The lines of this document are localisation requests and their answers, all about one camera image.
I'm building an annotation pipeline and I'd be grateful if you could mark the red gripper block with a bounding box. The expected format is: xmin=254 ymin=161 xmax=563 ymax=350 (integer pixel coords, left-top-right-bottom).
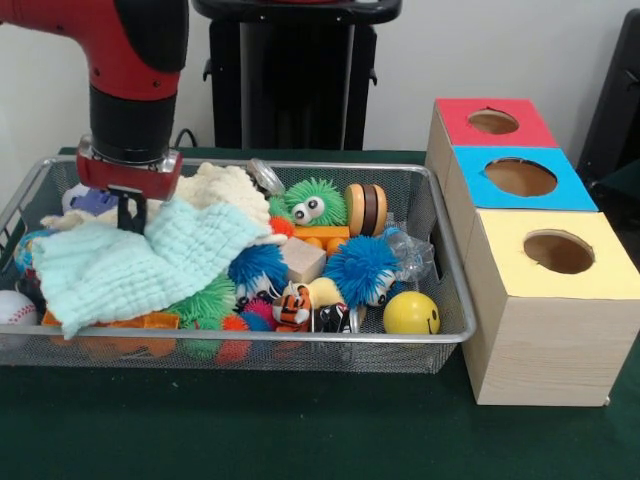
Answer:
xmin=75 ymin=152 xmax=184 ymax=236

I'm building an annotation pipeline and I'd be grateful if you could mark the light blue muslin cloth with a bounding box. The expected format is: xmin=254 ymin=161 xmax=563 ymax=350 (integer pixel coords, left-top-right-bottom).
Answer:
xmin=32 ymin=197 xmax=262 ymax=341

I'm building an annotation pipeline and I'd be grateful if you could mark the cream knitted cloth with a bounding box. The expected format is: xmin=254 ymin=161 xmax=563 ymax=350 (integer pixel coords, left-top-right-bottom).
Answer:
xmin=39 ymin=162 xmax=274 ymax=246

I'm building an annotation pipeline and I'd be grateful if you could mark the wooden box with three holes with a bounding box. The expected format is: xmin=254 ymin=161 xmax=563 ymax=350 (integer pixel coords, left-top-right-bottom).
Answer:
xmin=424 ymin=97 xmax=640 ymax=407

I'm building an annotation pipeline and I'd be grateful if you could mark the orange plastic tray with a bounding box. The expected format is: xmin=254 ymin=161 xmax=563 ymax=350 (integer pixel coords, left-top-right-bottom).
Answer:
xmin=42 ymin=308 xmax=182 ymax=357

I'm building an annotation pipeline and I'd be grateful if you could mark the green spiky ball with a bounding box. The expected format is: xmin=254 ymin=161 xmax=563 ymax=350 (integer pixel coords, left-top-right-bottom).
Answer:
xmin=167 ymin=274 xmax=237 ymax=331

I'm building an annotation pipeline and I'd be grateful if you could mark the white baseball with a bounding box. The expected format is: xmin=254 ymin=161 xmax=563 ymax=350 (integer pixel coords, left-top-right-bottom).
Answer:
xmin=0 ymin=289 xmax=40 ymax=351

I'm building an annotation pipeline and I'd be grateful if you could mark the tan foam block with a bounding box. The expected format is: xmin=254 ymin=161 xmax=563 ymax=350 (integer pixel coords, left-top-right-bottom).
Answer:
xmin=278 ymin=236 xmax=328 ymax=284

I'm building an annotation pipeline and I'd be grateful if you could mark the green fuzzy toy with eyes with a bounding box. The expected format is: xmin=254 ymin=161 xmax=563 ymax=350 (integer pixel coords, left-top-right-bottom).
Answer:
xmin=264 ymin=177 xmax=349 ymax=229

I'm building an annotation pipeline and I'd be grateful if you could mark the tiger plush toy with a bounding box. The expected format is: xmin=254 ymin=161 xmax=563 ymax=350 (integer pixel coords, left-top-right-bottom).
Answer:
xmin=272 ymin=284 xmax=314 ymax=334

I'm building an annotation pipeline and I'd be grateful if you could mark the blue spiky ball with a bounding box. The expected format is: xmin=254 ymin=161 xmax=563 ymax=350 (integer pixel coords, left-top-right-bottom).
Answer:
xmin=322 ymin=234 xmax=401 ymax=307

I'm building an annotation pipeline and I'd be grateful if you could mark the yellow smiley ball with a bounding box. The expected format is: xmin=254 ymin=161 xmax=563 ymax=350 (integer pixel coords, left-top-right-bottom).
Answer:
xmin=383 ymin=290 xmax=442 ymax=336

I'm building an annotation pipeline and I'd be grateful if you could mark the black looped cable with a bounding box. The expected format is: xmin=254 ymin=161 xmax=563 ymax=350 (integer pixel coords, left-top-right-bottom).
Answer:
xmin=172 ymin=127 xmax=202 ymax=149

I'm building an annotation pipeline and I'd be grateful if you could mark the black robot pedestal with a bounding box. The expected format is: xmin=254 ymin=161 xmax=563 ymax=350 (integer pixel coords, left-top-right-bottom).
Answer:
xmin=187 ymin=0 xmax=404 ymax=151

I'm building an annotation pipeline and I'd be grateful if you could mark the wire mesh bin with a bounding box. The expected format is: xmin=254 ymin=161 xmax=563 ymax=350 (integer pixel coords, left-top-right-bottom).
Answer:
xmin=0 ymin=154 xmax=477 ymax=374

